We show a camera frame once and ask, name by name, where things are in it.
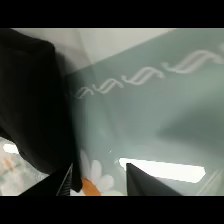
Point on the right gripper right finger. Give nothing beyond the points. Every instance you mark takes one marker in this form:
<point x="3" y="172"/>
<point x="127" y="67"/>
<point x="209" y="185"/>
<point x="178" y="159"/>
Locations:
<point x="143" y="183"/>

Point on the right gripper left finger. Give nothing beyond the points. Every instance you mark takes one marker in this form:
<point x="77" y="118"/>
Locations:
<point x="55" y="185"/>

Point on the black T-shirt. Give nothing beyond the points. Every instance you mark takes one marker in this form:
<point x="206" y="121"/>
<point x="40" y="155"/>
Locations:
<point x="33" y="100"/>

